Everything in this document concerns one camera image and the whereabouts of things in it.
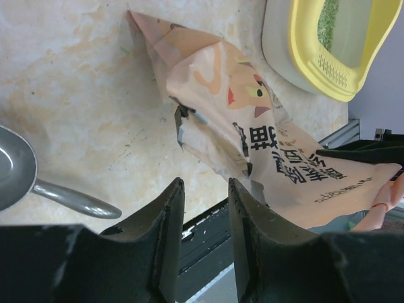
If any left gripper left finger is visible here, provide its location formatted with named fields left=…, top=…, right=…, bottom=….
left=1, top=178, right=185, bottom=302

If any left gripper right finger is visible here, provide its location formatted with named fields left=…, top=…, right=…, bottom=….
left=229, top=179, right=403, bottom=302

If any silver metal scoop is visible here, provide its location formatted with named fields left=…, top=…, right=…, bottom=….
left=1, top=126, right=122, bottom=219

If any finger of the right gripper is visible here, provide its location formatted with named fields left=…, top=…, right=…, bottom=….
left=316, top=140, right=403, bottom=166

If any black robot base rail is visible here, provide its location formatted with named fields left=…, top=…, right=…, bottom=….
left=175, top=199, right=234, bottom=302

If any green cat litter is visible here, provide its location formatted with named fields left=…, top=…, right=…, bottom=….
left=317, top=0, right=339, bottom=52

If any yellow litter box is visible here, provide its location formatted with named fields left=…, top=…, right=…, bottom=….
left=261, top=0, right=403, bottom=102

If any pink cat litter bag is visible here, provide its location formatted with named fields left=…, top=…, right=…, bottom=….
left=128, top=11, right=403, bottom=230

